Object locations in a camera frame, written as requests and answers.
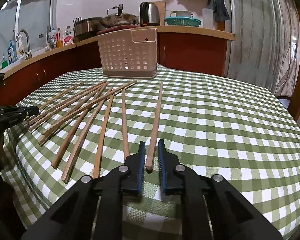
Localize red induction cooker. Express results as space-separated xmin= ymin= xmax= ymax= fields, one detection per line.
xmin=97 ymin=24 xmax=138 ymax=35

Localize long crossing wooden chopstick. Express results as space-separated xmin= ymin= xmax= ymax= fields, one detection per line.
xmin=43 ymin=80 xmax=137 ymax=138

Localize white spray bottle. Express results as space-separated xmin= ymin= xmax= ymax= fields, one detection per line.
xmin=16 ymin=34 xmax=25 ymax=59

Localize pink white refill pouch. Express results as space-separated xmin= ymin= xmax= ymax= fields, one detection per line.
xmin=63 ymin=29 xmax=74 ymax=46

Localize glass sliding door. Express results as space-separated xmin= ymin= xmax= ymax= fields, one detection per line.
xmin=224 ymin=0 xmax=300 ymax=97

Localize wooden cutting board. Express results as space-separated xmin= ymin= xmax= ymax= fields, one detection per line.
xmin=153 ymin=1 xmax=166 ymax=26

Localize blue detergent bottle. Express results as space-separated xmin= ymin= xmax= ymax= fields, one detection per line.
xmin=7 ymin=40 xmax=17 ymax=64

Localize kitchen window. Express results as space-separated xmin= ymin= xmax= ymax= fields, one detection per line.
xmin=0 ymin=0 xmax=56 ymax=65

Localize translucent plastic jug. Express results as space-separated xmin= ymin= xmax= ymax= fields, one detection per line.
xmin=202 ymin=8 xmax=213 ymax=29

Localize white mug green handle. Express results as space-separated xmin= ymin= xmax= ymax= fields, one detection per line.
xmin=170 ymin=10 xmax=193 ymax=18

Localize chrome kitchen faucet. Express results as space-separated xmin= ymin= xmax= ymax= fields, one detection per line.
xmin=15 ymin=29 xmax=32 ymax=60

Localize dark hanging cloth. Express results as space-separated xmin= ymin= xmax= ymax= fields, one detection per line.
xmin=207 ymin=0 xmax=230 ymax=22

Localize steel electric kettle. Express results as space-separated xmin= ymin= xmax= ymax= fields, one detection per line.
xmin=140 ymin=2 xmax=160 ymax=27

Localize steel rice cooker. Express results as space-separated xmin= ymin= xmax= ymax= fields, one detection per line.
xmin=74 ymin=17 xmax=105 ymax=41

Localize teal plastic colander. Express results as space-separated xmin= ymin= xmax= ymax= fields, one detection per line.
xmin=164 ymin=17 xmax=201 ymax=27

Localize steel wok with lid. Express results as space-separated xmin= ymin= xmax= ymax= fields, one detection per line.
xmin=100 ymin=3 xmax=136 ymax=28

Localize beige perforated utensil basket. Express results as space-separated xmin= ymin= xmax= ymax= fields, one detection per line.
xmin=97 ymin=28 xmax=158 ymax=79

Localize wooden kitchen counter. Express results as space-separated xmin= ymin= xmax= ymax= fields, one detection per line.
xmin=0 ymin=26 xmax=235 ymax=106

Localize wooden chopstick pile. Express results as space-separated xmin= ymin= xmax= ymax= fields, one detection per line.
xmin=29 ymin=81 xmax=107 ymax=131

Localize green checkered tablecloth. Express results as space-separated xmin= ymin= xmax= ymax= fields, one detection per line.
xmin=1 ymin=66 xmax=300 ymax=239

